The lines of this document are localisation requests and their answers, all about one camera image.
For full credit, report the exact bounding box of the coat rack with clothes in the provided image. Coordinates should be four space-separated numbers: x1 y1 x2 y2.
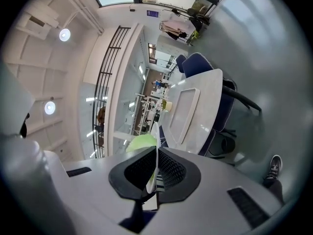
159 7 211 47

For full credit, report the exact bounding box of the black waste bin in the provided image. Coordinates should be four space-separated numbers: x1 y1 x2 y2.
208 132 236 157

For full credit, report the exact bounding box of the white rectangular tray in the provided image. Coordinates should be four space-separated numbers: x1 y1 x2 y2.
168 87 201 144

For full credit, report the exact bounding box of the round ceiling lamp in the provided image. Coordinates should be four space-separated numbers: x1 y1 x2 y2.
59 28 71 42
44 101 56 116

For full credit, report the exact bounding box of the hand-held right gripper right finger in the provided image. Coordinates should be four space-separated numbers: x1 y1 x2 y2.
157 147 202 204

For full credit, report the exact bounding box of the white shelf unit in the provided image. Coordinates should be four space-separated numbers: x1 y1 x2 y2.
135 93 170 135

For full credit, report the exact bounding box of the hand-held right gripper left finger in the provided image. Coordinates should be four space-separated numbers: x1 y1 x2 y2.
109 145 157 201

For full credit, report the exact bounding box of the black metal railing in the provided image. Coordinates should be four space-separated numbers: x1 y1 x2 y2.
92 25 132 159

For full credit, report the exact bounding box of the person's dark trouser leg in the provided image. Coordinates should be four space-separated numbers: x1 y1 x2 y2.
262 176 286 207

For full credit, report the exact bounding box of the person's grey sneaker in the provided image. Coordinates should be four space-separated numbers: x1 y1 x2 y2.
266 155 284 180

